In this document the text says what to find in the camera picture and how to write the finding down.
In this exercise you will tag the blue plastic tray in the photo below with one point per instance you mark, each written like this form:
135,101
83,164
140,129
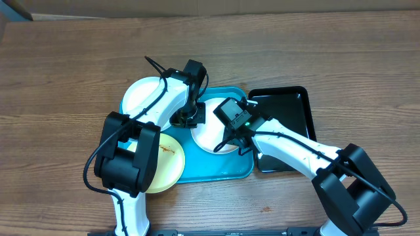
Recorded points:
202,166

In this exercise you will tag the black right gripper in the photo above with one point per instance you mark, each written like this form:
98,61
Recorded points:
230,134

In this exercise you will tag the black plastic tray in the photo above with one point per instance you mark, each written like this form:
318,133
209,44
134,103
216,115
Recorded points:
289,105

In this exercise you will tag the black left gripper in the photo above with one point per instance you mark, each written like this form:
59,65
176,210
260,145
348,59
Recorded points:
177,122

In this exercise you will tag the yellow plate with stain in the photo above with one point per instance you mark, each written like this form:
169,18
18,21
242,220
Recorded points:
165,170

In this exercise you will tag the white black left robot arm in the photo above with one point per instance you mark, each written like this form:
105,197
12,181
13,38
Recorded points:
125,161

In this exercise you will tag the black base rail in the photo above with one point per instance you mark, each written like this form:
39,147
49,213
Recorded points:
291,231

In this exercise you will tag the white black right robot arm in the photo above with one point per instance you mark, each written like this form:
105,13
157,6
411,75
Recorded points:
349,186

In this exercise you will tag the white plate with red stain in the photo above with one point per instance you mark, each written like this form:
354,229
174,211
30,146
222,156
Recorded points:
209,134

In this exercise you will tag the white plate with dark stain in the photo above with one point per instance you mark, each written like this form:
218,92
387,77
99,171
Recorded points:
140,95

